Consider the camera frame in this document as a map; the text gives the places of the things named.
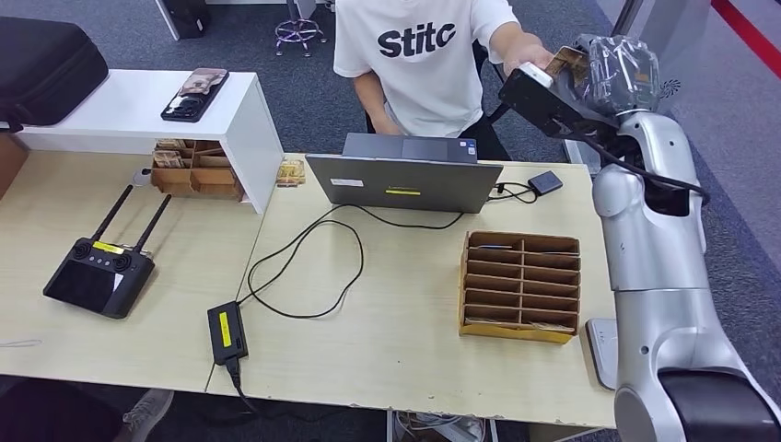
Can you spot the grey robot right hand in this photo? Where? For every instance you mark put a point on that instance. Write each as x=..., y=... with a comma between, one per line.
x=619, y=73

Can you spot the black carrying case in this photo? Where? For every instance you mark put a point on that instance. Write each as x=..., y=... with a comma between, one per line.
x=43, y=67

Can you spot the person's right forearm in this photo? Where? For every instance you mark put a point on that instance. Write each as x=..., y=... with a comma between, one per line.
x=375, y=107

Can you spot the black remote controller with antennas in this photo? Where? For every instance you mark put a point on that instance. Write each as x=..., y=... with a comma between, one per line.
x=97, y=282

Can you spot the hotel room key card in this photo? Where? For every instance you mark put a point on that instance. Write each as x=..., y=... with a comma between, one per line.
x=558, y=252

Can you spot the small wooden compartment box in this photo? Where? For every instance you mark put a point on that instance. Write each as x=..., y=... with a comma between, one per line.
x=201, y=180

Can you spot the black external drive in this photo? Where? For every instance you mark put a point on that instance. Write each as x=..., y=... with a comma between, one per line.
x=545, y=183

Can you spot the person's left hand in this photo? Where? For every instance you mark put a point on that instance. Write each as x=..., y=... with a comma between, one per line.
x=529, y=53

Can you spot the person's leg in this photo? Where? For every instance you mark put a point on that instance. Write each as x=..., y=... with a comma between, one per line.
x=55, y=415

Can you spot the chrome stool base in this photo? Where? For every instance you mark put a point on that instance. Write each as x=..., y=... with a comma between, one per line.
x=299, y=30

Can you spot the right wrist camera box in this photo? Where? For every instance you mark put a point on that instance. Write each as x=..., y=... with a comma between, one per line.
x=537, y=97

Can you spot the white desk shelf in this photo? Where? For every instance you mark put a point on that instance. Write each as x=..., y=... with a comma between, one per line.
x=122, y=110

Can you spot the red barrier belt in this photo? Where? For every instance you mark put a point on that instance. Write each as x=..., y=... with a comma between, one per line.
x=747, y=27

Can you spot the grey shoe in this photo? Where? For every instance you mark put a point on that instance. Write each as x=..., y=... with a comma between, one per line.
x=146, y=415

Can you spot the grey laptop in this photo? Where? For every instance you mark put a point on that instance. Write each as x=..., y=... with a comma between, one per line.
x=403, y=185

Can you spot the grey kiosk stand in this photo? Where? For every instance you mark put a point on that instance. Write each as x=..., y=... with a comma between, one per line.
x=683, y=24

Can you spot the black cabinet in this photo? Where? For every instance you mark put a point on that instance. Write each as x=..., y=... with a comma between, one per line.
x=186, y=15

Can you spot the black power adapter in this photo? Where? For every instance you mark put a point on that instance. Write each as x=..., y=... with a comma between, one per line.
x=227, y=332

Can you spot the grey card reader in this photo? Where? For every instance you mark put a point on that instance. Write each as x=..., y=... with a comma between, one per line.
x=601, y=354

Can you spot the stack of patterned cards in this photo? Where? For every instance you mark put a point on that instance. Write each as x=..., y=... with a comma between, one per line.
x=290, y=172

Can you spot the person's left forearm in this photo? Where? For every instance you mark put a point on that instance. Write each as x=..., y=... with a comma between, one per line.
x=506, y=38

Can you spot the bundle of patterned cards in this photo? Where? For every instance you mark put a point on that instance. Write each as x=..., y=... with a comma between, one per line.
x=171, y=144
x=168, y=159

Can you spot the chrome stanchion post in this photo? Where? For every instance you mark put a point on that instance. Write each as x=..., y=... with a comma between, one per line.
x=623, y=15

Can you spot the black smartphone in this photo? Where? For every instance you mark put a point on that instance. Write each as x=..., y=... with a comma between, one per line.
x=195, y=96

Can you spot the wooden slotted card organizer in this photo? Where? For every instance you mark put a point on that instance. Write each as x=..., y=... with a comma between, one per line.
x=518, y=334

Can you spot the person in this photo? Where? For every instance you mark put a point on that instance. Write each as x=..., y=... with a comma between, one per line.
x=421, y=67

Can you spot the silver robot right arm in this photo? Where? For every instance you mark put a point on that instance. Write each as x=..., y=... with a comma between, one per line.
x=659, y=256

